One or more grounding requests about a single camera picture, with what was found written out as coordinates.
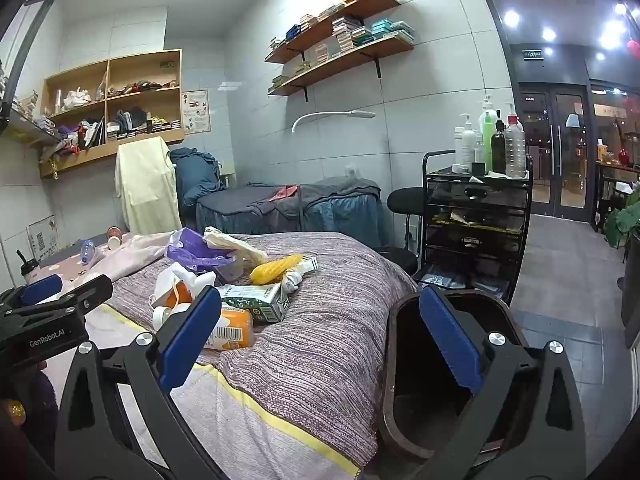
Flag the grey wall shelf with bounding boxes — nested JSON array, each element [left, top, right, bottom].
[[0, 90, 61, 147]]

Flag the white wall notice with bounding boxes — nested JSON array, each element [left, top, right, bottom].
[[27, 215, 58, 261]]

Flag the red cloth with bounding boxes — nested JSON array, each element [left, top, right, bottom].
[[257, 185, 301, 206]]

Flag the pink dotted blanket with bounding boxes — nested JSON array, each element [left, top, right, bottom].
[[30, 232, 173, 306]]

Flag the green and white milk carton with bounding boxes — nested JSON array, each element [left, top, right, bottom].
[[217, 282, 292, 323]]

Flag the yellow foam net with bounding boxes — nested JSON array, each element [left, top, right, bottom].
[[248, 254, 304, 285]]

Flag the glass door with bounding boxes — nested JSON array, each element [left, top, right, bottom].
[[520, 82, 593, 221]]

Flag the purple plastic bag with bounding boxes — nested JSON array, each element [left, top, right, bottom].
[[166, 227, 236, 281]]

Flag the green pump bottle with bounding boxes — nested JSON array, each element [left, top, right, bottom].
[[478, 96, 497, 173]]

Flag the dark brown trash bin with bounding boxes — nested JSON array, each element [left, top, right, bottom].
[[378, 287, 553, 466]]

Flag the green potted plant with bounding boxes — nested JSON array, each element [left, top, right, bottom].
[[605, 195, 640, 251]]

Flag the blue quilt pile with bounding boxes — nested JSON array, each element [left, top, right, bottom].
[[170, 147, 226, 208]]

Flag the white gooseneck lamp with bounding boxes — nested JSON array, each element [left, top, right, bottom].
[[291, 109, 377, 135]]

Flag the black bottle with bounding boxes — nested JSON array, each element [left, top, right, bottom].
[[491, 120, 507, 175]]

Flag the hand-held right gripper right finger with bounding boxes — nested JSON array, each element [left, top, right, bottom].
[[419, 285, 586, 480]]

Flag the wooden wall shelf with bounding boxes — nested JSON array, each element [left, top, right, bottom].
[[265, 0, 401, 65], [267, 35, 416, 97]]

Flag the white wrapper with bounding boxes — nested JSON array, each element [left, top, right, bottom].
[[280, 266, 306, 292]]

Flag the white pump bottle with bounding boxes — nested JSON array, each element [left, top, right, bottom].
[[460, 112, 477, 171]]

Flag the clear bottle with red cap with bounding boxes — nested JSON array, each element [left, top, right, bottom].
[[504, 115, 527, 178]]

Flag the black metal cart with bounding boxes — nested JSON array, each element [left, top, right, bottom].
[[421, 152, 533, 301]]

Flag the black stool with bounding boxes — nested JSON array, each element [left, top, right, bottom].
[[386, 187, 426, 273]]

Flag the cream garment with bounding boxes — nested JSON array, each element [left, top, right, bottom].
[[114, 136, 183, 235]]

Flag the bed with striped purple cover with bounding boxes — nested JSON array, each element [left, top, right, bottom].
[[45, 232, 418, 480]]

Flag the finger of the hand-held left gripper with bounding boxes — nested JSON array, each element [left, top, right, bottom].
[[50, 275, 114, 318], [0, 274, 64, 313]]

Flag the wooden cubby shelf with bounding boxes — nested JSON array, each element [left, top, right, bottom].
[[39, 49, 185, 178]]

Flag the massage bed with blue skirt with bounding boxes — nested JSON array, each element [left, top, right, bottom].
[[196, 177, 388, 248]]

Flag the white plastic bag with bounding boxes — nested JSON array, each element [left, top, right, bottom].
[[202, 226, 269, 267]]

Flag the wall poster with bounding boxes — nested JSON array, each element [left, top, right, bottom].
[[182, 89, 211, 133]]

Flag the clear green-striped plastic wrapper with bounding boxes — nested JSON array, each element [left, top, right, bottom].
[[215, 255, 246, 283]]

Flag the white tissue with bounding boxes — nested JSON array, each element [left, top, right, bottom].
[[150, 261, 217, 328]]

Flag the white tumbler with black lid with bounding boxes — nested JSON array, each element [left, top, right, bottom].
[[17, 250, 41, 286]]

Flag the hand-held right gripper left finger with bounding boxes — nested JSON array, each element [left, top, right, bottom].
[[55, 285, 223, 480]]

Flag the wall shelves with boxes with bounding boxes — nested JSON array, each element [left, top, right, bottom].
[[270, 16, 416, 93]]

